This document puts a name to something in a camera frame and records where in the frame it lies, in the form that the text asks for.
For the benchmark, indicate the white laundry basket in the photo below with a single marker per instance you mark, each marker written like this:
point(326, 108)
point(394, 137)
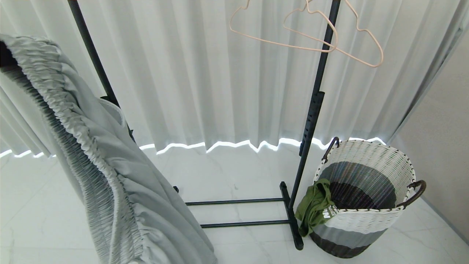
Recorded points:
point(366, 223)

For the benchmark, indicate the black clothes rack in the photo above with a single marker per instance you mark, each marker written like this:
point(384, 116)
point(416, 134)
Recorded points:
point(313, 110)

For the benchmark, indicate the pale grey shorts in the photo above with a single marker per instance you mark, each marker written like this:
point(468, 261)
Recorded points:
point(128, 183)

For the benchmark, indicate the pink clothes hanger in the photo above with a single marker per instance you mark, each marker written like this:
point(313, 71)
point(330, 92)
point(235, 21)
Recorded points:
point(348, 55)
point(278, 41)

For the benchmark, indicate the green garment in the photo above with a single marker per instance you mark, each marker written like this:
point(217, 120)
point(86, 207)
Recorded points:
point(311, 209)

